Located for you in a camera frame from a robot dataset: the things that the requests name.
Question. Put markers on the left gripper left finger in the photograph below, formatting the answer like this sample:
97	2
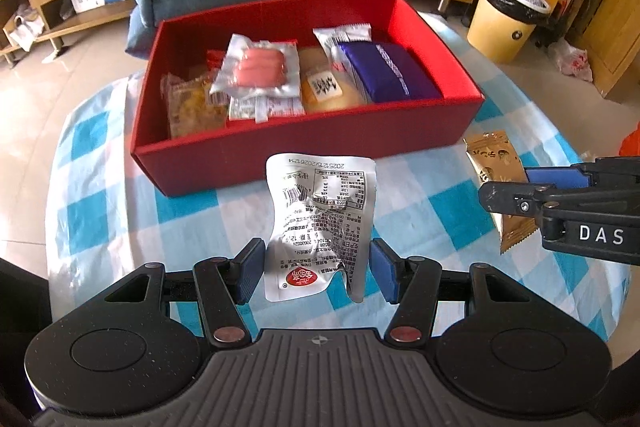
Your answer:
222	284

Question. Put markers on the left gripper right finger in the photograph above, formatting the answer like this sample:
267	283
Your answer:
412	285

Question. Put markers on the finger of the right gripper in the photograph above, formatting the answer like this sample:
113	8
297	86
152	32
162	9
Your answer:
519	199
563	178

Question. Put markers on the gold snack packet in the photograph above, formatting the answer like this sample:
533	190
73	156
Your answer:
494	158

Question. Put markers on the red white snack packet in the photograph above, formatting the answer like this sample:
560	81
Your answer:
263	108

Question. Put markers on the purple wafer biscuit packet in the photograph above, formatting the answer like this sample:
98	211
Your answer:
387	72

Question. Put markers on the sausage vacuum pack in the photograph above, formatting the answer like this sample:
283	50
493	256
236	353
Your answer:
258	68

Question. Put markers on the white plastic bag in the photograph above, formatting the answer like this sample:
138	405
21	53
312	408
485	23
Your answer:
569	60

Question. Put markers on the blue checkered tablecloth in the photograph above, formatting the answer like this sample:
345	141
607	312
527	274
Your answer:
104	217

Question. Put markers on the yellow trash bin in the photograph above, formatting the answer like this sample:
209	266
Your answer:
499	28

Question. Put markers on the clear bag fried snack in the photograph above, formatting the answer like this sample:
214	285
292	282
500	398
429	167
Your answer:
190	106

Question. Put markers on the red cardboard box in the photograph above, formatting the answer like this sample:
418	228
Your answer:
238	153

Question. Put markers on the bread bun in wrapper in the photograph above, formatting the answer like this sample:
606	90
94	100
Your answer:
323	87

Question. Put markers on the silver white snack packet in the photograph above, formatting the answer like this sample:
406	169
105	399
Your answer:
330	38

